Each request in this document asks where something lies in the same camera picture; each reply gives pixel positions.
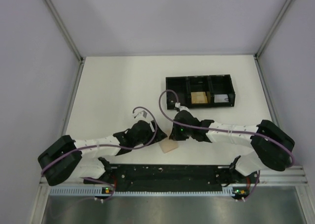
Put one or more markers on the beige card holder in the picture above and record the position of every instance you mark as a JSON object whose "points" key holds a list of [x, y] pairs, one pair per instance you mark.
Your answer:
{"points": [[167, 145]]}

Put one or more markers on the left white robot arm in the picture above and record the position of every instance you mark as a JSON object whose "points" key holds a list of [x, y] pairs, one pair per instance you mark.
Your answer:
{"points": [[68, 158]]}

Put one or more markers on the right aluminium frame post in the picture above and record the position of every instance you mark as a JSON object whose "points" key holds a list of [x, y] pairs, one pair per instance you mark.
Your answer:
{"points": [[282, 67]]}

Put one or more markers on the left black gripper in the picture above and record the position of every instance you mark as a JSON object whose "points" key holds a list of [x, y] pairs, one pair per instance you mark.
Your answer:
{"points": [[160, 136]]}

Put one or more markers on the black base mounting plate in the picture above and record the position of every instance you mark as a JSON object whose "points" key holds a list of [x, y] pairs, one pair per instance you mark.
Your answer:
{"points": [[173, 178]]}

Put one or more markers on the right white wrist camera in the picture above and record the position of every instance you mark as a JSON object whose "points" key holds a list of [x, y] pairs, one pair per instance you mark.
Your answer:
{"points": [[178, 107]]}

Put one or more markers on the black three-compartment tray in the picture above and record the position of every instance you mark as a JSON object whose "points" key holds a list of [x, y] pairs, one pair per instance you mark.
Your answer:
{"points": [[211, 84]]}

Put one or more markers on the aluminium frame post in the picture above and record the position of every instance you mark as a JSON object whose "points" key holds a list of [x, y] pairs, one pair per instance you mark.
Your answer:
{"points": [[282, 67], [80, 60]]}

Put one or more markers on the silver card in tray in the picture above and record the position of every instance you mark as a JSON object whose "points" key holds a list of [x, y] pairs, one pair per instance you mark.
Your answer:
{"points": [[222, 98]]}

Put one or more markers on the aluminium front rail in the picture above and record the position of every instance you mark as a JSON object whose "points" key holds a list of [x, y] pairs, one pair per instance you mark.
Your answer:
{"points": [[289, 176]]}

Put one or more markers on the steel sheet front panel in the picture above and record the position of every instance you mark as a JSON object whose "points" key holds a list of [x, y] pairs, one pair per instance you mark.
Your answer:
{"points": [[267, 205]]}

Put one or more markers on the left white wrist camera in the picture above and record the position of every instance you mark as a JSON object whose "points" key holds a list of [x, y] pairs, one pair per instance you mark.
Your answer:
{"points": [[141, 115]]}

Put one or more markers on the grey slotted cable duct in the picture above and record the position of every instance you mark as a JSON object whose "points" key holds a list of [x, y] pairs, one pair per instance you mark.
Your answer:
{"points": [[103, 192]]}

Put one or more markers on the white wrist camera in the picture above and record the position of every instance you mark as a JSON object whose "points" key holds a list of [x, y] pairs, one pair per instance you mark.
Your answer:
{"points": [[178, 107], [141, 115]]}

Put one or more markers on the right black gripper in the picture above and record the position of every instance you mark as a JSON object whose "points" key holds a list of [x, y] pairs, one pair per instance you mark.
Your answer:
{"points": [[175, 135]]}

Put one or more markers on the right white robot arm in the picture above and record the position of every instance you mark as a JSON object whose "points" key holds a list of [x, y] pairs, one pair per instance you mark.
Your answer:
{"points": [[272, 148]]}

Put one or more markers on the gold cards stack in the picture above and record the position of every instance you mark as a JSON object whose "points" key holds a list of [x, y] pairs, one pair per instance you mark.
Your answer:
{"points": [[199, 98]]}

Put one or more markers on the left aluminium frame post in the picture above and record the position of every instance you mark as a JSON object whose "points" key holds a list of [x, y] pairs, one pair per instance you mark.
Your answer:
{"points": [[80, 60]]}

